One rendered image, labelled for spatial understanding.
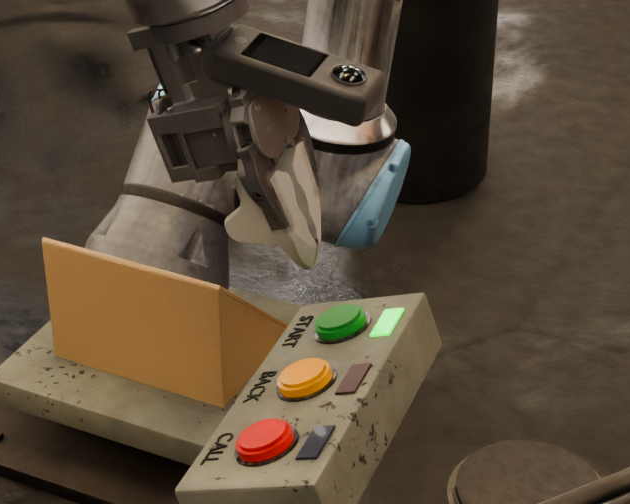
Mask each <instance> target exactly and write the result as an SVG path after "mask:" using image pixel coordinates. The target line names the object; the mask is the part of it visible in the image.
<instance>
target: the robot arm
mask: <svg viewBox="0 0 630 504"><path fill-rule="evenodd" d="M124 1H125V3H126V6H127V8H128V11H129V13H130V16H131V18H132V20H133V22H134V23H135V24H138V25H141V27H140V28H134V29H131V30H130V31H129V32H128V33H127V36H128V38H129V41H130V43H131V46H132V48H133V51H137V50H141V49H146V48H147V51H148V53H149V56H150V58H151V61H152V63H153V66H154V68H155V71H156V73H157V76H158V78H159V81H160V84H159V86H158V88H157V89H153V90H151V91H149V93H148V102H149V110H148V113H147V116H146V119H145V122H144V125H143V128H142V131H141V134H140V136H139V139H138V142H137V145H136V148H135V151H134V154H133V157H132V160H131V163H130V166H129V169H128V171H127V174H126V177H125V180H124V183H123V186H122V189H121V192H120V195H119V198H118V200H117V203H116V204H115V206H114V207H113V208H112V209H111V211H110V212H109V213H108V214H107V216H106V217H105V218H104V219H103V220H102V222H101V223H100V224H99V225H98V227H97V228H96V229H95V230H94V232H93V233H92V234H91V235H90V236H89V238H88V240H87V242H86V245H85V249H89V250H93V251H96V252H100V253H104V254H107V255H111V256H115V257H118V258H122V259H125V260H129V261H133V262H136V263H140V264H144V265H147V266H151V267H155V268H158V269H162V270H165V271H169V272H173V273H176V274H180V275H184V276H187V277H191V278H195V279H198V280H202V281H205V282H212V283H215V284H216V285H220V286H222V287H223V288H225V289H227V290H228V288H229V256H228V239H229V236H230V237H231V238H232V239H234V240H235V241H238V242H243V243H251V244H260V245H269V246H277V247H281V248H282V249H283V250H284V251H285V252H286V253H287V254H288V256H289V257H290V258H291V259H292V260H293V261H294V262H295V263H296V264H297V265H299V266H300V267H301V268H303V269H304V270H311V269H313V267H314V265H316V263H317V260H318V254H319V249H320V244H321V241H322V242H326V243H329V244H333V246H336V247H337V246H342V247H347V248H352V249H357V250H367V249H370V248H372V247H373V246H374V245H375V244H376V243H377V242H378V240H379V239H380V237H381V235H382V233H383V231H384V229H385V227H386V225H387V223H388V221H389V219H390V216H391V214H392V212H393V209H394V207H395V204H396V201H397V199H398V196H399V193H400V191H401V188H402V185H403V181H404V178H405V175H406V171H407V168H408V164H409V160H410V154H411V147H410V145H409V144H408V143H406V142H405V141H404V140H402V139H400V140H398V139H395V131H396V127H397V119H396V116H395V115H394V113H393V112H392V111H391V109H390V108H389V107H388V106H387V105H386V103H385V98H386V93H387V87H388V81H389V76H390V70H391V64H392V59H393V53H394V48H395V42H396V36H397V31H398V25H399V19H400V14H401V8H402V2H403V0H308V7H307V14H306V21H305V28H304V35H303V42H302V44H299V43H296V42H293V41H290V40H287V39H284V38H281V37H278V36H275V35H272V34H269V33H266V32H262V31H259V30H256V29H253V28H250V27H247V26H244V25H241V24H240V25H237V26H236V27H235V28H234V29H233V27H232V26H230V24H231V23H233V22H235V21H237V20H238V19H240V18H241V17H243V16H244V15H245V14H246V13H247V12H248V11H249V10H250V4H249V1H248V0H124ZM153 91H156V93H155V95H154V97H153V98H152V100H151V93H152V92H153Z"/></svg>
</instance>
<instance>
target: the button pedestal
mask: <svg viewBox="0 0 630 504"><path fill-rule="evenodd" d="M342 304H355V305H358V306H361V307H362V308H363V309H364V311H365V314H366V317H367V320H366V323H365V324H364V326H363V327H362V328H360V329H359V330H358V331H356V332H355V333H353V334H351V335H349V336H346V337H343V338H340V339H335V340H324V339H321V338H319V337H318V336H317V333H316V330H315V328H314V325H315V322H316V321H317V319H318V317H319V316H320V315H321V314H322V313H323V312H325V311H326V310H328V309H330V308H332V307H335V306H338V305H342ZM396 308H404V311H403V313H402V314H401V316H400V318H399V320H398V321H397V323H396V325H395V326H394V328H393V330H392V331H391V333H390V335H385V336H375V337H370V334H371V332H372V330H373V329H374V327H375V325H376V324H377V322H378V320H379V319H380V317H381V315H382V314H383V312H384V311H385V310H387V309H396ZM441 345H442V342H441V339H440V336H439V333H438V330H437V327H436V324H435V321H434V318H433V315H432V312H431V309H430V306H429V303H428V300H427V297H426V295H425V294H424V293H413V294H404V295H395V296H385V297H376V298H367V299H358V300H349V301H339V302H330V303H321V304H312V305H304V306H302V307H301V308H300V309H299V311H298V312H297V314H296V315H295V317H294V318H293V320H292V321H291V322H290V324H289V325H288V327H287V328H286V330H285V331H284V333H283V334H282V335H281V337H280V338H279V340H278V341H277V343H276V344H275V346H274V347H273V348H272V350H271V351H270V353H269V354H268V356H267V357H266V359H265V360H264V361H263V363H262V364H261V366H260V367H259V369H258V370H257V372H256V373H255V374H254V376H253V377H252V379H251V380H250V382H249V383H248V384H247V386H246V387H245V389H244V390H243V392H242V393H241V395H240V396H239V397H238V399H237V400H236V402H235V403H234V405H233V406H232V408H231V409H230V410H229V412H228V413H227V415H226V416H225V418H224V419H223V421H222V422H221V423H220V425H219V426H218V428H217V429H216V431H215V432H214V434H213V435H212V436H211V438H210V439H209V441H208V442H207V444H206V445H205V447H204V448H203V449H202V451H201V452H200V454H199V455H198V457H197V458H196V460H195V461H194V462H193V464H192V465H191V467H190V468H189V470H188V471H187V473H186V474H185V475H184V477H183V478H182V480H181V481H180V483H179V484H178V486H177V487H176V489H175V495H176V497H177V499H178V501H179V504H370V481H371V479H372V477H373V475H374V473H375V471H376V469H377V467H378V465H379V464H380V462H381V460H382V458H383V456H384V454H385V452H386V450H387V448H388V446H389V445H390V443H391V441H392V439H393V437H394V435H395V433H396V431H397V429H398V427H399V426H400V424H401V422H402V420H403V418H404V416H405V414H406V412H407V410H408V408H409V407H410V405H411V403H412V401H413V399H414V397H415V395H416V393H417V391H418V390H419V388H420V386H421V384H422V382H423V380H424V378H425V376H426V374H427V372H428V371H429V369H430V367H431V365H432V363H433V361H434V359H435V357H436V355H437V353H438V352H439V350H440V348H441ZM307 358H319V359H322V360H325V361H327V362H328V363H329V365H330V368H331V370H332V378H331V380H330V381H329V382H328V383H327V384H326V385H325V386H324V387H323V388H321V389H320V390H318V391H316V392H314V393H311V394H309V395H306V396H302V397H286V396H284V395H282V394H281V392H280V390H279V387H278V385H277V380H278V378H279V376H280V375H281V373H282V371H283V370H284V369H285V368H287V367H288V366H289V365H291V364H293V363H295V362H297V361H299V360H302V359H307ZM365 363H371V364H372V366H371V367H370V369H369V371H368V373H367V374H366V376H365V378H364V379H363V381H362V383H361V385H360V386H359V388H358V390H357V391H356V393H354V394H341V395H335V392H336V390H337V388H338V387H339V385H340V383H341V382H342V380H343V378H344V377H345V375H346V373H347V372H348V370H349V368H350V367H351V365H353V364H365ZM271 418H276V419H280V420H285V421H287V422H288V423H289V424H290V425H291V428H292V430H293V433H294V438H293V441H292V443H291V444H290V445H289V447H288V448H287V449H285V450H284V451H283V452H281V453H280V454H278V455H276V456H274V457H272V458H270V459H267V460H264V461H259V462H248V461H244V460H242V459H241V458H240V457H239V455H238V452H237V450H236V447H235V445H236V441H237V439H238V438H239V436H240V434H241V433H242V432H243V431H244V430H245V429H246V428H247V427H249V426H250V425H252V424H254V423H256V422H258V421H261V420H265V419H271ZM325 425H335V426H336V427H335V429H334V431H333V432H332V434H331V436H330V438H329V439H328V441H327V443H326V444H325V446H324V448H323V449H322V451H321V453H320V455H319V456H318V458H317V459H307V460H296V456H297V454H298V453H299V451H300V449H301V448H302V446H303V445H304V443H305V441H306V440H307V438H308V436H309V435H310V433H311V431H312V430H313V428H314V426H325Z"/></svg>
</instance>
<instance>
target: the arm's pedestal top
mask: <svg viewBox="0 0 630 504"><path fill-rule="evenodd" d="M228 290H229V291H230V292H232V293H234V294H236V295H237V296H239V297H241V298H242V299H244V300H246V301H248V302H249V303H251V304H253V305H255V306H256V307H258V308H260V309H261V310H263V311H265V312H267V313H268V314H270V315H272V316H273V317H275V318H277V319H279V320H280V321H282V322H284V323H286V324H287V325H289V324H290V322H291V321H292V320H293V318H294V317H295V315H296V314H297V312H298V311H299V309H300V308H301V307H302V306H300V305H296V304H292V303H289V302H285V301H281V300H277V299H274V298H270V297H266V296H262V295H259V294H255V293H251V292H247V291H244V290H240V289H236V288H232V287H229V288H228ZM256 372H257V371H256ZM256 372H255V373H256ZM255 373H254V374H255ZM254 374H253V375H252V376H251V378H250V379H249V380H248V381H247V382H246V383H245V384H244V386H243V387H242V388H241V389H240V390H239V391H238V393H237V394H236V395H235V396H234V397H233V398H232V399H231V401H230V402H229V403H228V404H227V405H226V406H225V408H221V407H218V406H215V405H212V404H208V403H205V402H202V401H199V400H196V399H192V398H189V397H186V396H183V395H179V394H176V393H173V392H170V391H167V390H163V389H160V388H157V387H154V386H150V385H147V384H144V383H141V382H138V381H134V380H131V379H128V378H125V377H121V376H118V375H115V374H112V373H109V372H105V371H102V370H99V369H96V368H92V367H89V366H86V365H83V364H80V363H76V362H73V361H70V360H67V359H63V358H60V357H57V356H55V350H54V342H53V333H52V325H51V320H50V321H49V322H48V323H47V324H45V325H44V326H43V327H42V328H41V329H40V330H39V331H38V332H37V333H36V334H34V335H33V336H32V337H31V338H30V339H29V340H28V341H27V342H26V343H24V344H23V345H22V346H21V347H20V348H19V349H18V350H17V351H16V352H15V353H13V354H12V355H11V356H10V357H9V358H8V359H7V360H6V361H5V362H4V363H2V364H1V365H0V405H3V406H6V407H10V408H13V409H16V410H19V411H22V412H25V413H28V414H31V415H34V416H38V417H41V418H44V419H47V420H50V421H53V422H56V423H59V424H62V425H66V426H69V427H72V428H75V429H78V430H81V431H84V432H87V433H90V434H94V435H97V436H100V437H103V438H106V439H109V440H112V441H115V442H118V443H122V444H125V445H128V446H131V447H134V448H137V449H140V450H143V451H146V452H150V453H153V454H156V455H159V456H162V457H165V458H168V459H171V460H174V461H178V462H181V463H184V464H187V465H190V466H191V465H192V464H193V462H194V461H195V460H196V458H197V457H198V455H199V454H200V452H201V451H202V449H203V448H204V447H205V445H206V444H207V442H208V441H209V439H210V438H211V436H212V435H213V434H214V432H215V431H216V429H217V428H218V426H219V425H220V423H221V422H222V421H223V419H224V418H225V416H226V415H227V413H228V412H229V410H230V409H231V408H232V406H233V405H234V403H235V402H236V400H237V399H238V397H239V396H240V395H241V393H242V392H243V390H244V389H245V387H246V386H247V384H248V383H249V382H250V380H251V379H252V377H253V376H254Z"/></svg>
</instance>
